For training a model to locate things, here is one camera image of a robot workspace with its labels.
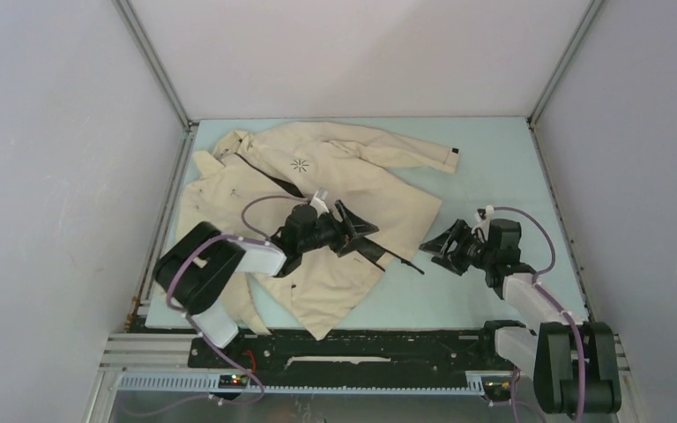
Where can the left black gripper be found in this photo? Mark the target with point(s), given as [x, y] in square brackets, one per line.
[344, 242]

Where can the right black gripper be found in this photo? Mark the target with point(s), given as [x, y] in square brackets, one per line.
[461, 233]

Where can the beige zip jacket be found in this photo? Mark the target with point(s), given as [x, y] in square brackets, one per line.
[248, 183]

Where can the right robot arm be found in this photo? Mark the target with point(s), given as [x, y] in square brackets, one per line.
[571, 362]

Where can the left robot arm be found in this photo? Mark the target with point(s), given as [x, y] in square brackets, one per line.
[197, 269]

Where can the light blue table mat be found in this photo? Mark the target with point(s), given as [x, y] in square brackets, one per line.
[498, 165]

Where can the right controller board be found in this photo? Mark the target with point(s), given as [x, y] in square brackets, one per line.
[498, 391]

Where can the controller board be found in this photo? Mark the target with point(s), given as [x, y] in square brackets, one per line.
[231, 382]
[498, 391]

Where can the left controller board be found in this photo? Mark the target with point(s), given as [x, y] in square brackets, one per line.
[231, 382]

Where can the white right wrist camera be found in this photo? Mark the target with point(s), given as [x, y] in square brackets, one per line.
[484, 217]

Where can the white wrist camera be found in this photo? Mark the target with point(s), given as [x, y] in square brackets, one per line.
[318, 202]
[484, 217]

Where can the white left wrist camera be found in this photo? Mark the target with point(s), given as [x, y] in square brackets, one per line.
[318, 202]

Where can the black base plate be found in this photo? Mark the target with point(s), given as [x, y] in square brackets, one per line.
[359, 359]

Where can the aluminium frame rail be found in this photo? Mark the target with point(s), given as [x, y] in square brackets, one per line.
[158, 361]

